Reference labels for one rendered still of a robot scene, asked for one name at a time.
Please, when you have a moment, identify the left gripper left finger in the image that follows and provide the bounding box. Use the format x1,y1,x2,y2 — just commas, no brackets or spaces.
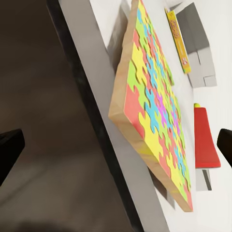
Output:
0,129,25,187

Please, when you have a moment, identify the jigsaw puzzle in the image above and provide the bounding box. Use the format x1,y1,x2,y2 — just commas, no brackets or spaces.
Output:
108,0,193,212

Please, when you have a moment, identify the board game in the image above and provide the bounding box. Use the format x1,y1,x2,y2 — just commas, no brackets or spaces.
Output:
165,7,191,74

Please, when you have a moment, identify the toy box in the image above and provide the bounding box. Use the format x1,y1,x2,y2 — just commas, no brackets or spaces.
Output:
176,2,218,88

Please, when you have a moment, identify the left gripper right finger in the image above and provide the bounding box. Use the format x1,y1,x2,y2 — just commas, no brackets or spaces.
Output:
217,128,232,166

